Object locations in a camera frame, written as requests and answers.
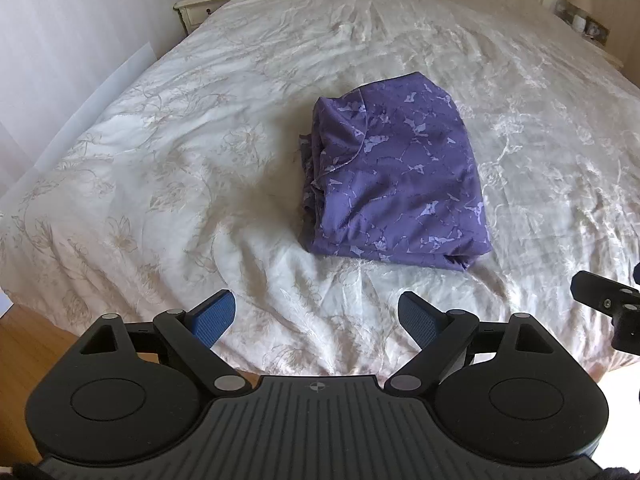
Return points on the cream nightstand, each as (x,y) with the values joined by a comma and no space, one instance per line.
(611,55)
(205,7)

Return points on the cream satin bedspread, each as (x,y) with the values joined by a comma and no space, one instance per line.
(200,160)

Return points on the small white jar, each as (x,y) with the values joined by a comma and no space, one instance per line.
(579,22)

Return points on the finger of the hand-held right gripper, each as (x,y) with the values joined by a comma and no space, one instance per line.
(602,292)

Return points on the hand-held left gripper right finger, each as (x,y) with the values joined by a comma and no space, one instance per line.
(422,319)

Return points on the purple patterned hooded jacket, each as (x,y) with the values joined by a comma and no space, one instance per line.
(400,175)

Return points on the wooden photo frame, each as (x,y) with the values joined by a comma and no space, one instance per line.
(597,30)

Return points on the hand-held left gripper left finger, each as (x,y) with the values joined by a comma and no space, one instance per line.
(214,317)

